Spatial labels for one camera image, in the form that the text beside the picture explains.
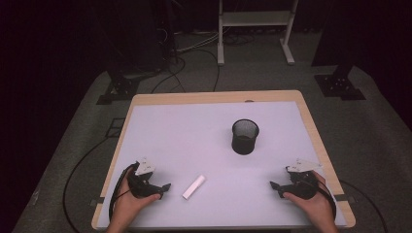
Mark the white metal stand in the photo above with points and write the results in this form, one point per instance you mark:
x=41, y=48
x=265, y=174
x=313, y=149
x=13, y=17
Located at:
x=256, y=18

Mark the black stand base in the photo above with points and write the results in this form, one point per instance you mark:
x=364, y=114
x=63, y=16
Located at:
x=340, y=85
x=118, y=89

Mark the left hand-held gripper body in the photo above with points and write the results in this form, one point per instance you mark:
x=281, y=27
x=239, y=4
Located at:
x=140, y=183

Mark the black mesh pen holder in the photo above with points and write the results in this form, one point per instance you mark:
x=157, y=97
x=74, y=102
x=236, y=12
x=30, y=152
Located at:
x=245, y=139

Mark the black tape strip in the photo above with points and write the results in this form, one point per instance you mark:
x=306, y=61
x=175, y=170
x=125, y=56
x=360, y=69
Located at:
x=344, y=197
x=97, y=201

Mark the wooden table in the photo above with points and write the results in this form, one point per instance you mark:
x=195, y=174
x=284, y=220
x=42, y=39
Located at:
x=213, y=96

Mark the person's left hand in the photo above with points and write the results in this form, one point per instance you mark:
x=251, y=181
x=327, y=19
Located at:
x=129, y=202

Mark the white table mat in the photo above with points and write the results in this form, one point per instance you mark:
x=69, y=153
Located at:
x=207, y=139

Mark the person's right hand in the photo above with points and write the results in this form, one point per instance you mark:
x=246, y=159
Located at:
x=312, y=207

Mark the white chalk stick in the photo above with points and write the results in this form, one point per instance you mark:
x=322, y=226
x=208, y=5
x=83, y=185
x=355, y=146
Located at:
x=193, y=187

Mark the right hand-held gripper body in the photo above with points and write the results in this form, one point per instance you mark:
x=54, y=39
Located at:
x=302, y=184

